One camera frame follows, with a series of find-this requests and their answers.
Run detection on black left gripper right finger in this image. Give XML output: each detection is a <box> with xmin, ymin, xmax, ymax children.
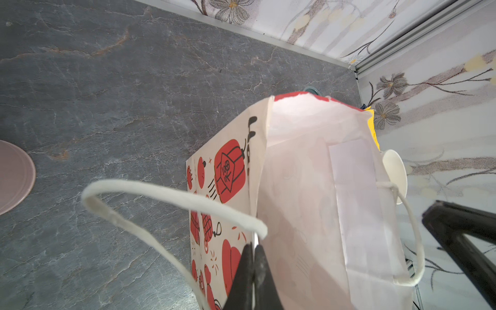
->
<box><xmin>254</xmin><ymin>245</ymin><xmax>284</xmax><ymax>310</ymax></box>

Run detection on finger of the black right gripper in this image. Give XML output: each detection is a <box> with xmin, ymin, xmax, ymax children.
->
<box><xmin>422</xmin><ymin>200</ymin><xmax>495</xmax><ymax>308</ymax></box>

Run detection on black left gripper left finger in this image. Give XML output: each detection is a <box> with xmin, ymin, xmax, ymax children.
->
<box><xmin>223</xmin><ymin>244</ymin><xmax>254</xmax><ymax>310</ymax></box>

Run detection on red white paper bag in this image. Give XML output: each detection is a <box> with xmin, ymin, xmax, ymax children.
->
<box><xmin>80</xmin><ymin>91</ymin><xmax>426</xmax><ymax>310</ymax></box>

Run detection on stack of paper cups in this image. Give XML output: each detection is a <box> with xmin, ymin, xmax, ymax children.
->
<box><xmin>381</xmin><ymin>150</ymin><xmax>408</xmax><ymax>205</ymax></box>

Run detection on yellow paper napkins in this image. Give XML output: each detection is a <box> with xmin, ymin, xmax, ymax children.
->
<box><xmin>365</xmin><ymin>107</ymin><xmax>381</xmax><ymax>150</ymax></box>

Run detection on small teal cup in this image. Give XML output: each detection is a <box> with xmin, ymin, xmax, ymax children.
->
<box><xmin>304</xmin><ymin>87</ymin><xmax>321</xmax><ymax>96</ymax></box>

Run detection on pink metal straw bucket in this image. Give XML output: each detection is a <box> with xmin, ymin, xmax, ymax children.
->
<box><xmin>1</xmin><ymin>140</ymin><xmax>36</xmax><ymax>214</ymax></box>

